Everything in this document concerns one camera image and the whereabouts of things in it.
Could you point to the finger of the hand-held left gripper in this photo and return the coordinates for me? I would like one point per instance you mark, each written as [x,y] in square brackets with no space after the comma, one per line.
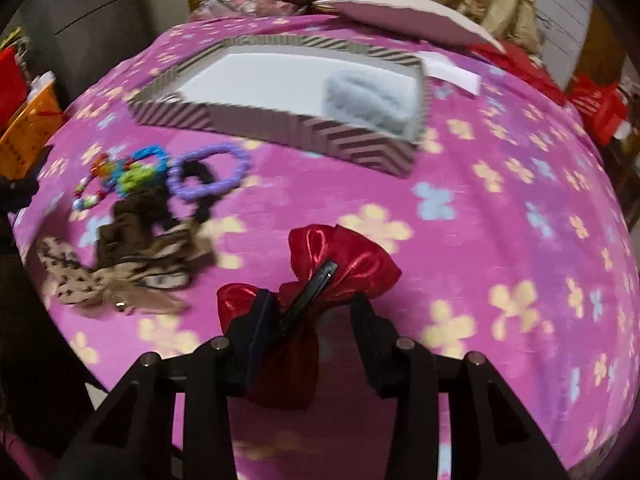
[17,192]

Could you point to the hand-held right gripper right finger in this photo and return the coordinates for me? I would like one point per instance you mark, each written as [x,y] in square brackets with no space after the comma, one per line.
[371,332]

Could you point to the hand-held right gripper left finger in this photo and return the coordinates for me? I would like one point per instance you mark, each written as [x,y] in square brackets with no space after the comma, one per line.
[260,330]

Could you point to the red satin bow hair clip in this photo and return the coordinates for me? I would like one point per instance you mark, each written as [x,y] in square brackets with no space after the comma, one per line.
[360,260]

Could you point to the spotted beige bow hair clip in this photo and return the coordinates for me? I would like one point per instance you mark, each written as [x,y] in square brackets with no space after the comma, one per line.
[70,272]

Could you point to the tiger print bow hair clip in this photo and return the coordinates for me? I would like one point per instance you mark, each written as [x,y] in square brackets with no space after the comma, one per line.
[170,262]

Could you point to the brown bow hair clip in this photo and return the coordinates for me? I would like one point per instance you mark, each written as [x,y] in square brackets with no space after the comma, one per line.
[132,220]

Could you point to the black scrunchie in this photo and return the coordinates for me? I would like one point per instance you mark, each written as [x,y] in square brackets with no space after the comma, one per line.
[192,172]

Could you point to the striped cardboard box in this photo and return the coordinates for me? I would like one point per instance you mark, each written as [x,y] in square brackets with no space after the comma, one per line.
[350,137]

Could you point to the orange plastic basket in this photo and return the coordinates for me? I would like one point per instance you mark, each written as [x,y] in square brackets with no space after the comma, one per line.
[30,130]

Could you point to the red shopping bag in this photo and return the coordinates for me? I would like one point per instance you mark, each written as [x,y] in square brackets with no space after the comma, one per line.
[10,85]

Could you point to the pink floral blanket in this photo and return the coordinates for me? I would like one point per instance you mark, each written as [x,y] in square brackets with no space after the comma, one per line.
[500,220]

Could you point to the grey cabinet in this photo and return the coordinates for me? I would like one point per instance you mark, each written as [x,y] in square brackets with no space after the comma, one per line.
[100,25]

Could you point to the grey fluffy scrunchie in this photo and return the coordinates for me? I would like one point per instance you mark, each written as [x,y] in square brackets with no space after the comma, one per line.
[370,102]

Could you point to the white paper sheet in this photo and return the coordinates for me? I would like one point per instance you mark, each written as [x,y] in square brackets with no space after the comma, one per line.
[452,72]

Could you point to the clear plastic bags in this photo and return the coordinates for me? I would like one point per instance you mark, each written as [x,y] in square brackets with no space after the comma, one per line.
[250,2]

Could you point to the red cushion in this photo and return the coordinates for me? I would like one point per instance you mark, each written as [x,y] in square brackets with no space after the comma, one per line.
[525,72]

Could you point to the white pillow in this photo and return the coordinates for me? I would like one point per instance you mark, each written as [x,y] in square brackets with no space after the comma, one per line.
[420,17]

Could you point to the red gift bag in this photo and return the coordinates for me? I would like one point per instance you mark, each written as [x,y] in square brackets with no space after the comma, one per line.
[597,105]

